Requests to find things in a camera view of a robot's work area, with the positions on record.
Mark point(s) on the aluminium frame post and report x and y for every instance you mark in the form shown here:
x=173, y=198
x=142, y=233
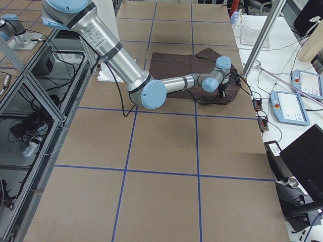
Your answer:
x=268, y=25

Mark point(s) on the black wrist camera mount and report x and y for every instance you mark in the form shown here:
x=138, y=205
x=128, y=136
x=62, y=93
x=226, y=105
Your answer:
x=234, y=78

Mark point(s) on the black power strip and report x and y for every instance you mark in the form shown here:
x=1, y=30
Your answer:
x=261, y=115

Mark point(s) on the clear plastic bag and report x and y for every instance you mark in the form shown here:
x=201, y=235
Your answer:
x=249, y=35

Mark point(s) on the teach pendant tablet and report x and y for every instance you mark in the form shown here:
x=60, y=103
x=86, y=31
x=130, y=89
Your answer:
x=288, y=108
x=309, y=83

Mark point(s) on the black box white label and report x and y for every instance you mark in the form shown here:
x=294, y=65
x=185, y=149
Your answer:
x=273, y=151

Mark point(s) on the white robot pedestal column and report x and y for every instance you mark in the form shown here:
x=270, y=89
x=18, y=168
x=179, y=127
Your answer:
x=114, y=55

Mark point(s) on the brown t-shirt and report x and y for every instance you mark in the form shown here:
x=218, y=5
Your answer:
x=165, y=65

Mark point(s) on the red cylinder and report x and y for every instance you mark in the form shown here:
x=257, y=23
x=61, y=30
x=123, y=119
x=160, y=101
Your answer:
x=234, y=7

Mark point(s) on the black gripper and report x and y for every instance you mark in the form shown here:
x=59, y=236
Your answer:
x=223, y=87

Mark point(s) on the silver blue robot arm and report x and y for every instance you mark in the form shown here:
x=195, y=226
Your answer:
x=82, y=17

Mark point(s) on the near teach pendant tablet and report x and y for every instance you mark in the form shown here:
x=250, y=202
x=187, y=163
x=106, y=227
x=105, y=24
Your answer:
x=288, y=108

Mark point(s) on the black monitor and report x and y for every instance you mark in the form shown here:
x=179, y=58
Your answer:
x=303, y=157

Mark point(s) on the far teach pendant tablet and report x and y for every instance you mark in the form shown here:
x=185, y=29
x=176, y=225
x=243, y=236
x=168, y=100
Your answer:
x=309, y=83

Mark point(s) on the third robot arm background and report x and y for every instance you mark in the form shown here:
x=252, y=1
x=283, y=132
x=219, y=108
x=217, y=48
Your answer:
x=21, y=39

